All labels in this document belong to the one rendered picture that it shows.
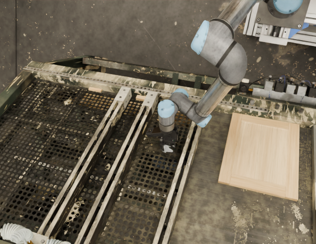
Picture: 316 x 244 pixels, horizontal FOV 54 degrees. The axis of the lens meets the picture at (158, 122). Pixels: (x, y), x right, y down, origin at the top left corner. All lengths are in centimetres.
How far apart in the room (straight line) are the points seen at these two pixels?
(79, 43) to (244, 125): 189
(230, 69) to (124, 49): 188
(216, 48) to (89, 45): 207
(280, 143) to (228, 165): 33
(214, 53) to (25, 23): 258
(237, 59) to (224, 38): 9
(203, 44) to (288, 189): 84
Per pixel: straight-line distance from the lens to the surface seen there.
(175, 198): 151
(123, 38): 295
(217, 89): 129
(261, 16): 168
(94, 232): 145
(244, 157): 170
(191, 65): 278
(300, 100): 204
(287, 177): 167
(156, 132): 154
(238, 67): 118
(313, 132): 188
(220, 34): 119
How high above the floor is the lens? 272
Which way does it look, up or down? 66 degrees down
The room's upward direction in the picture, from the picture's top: 135 degrees counter-clockwise
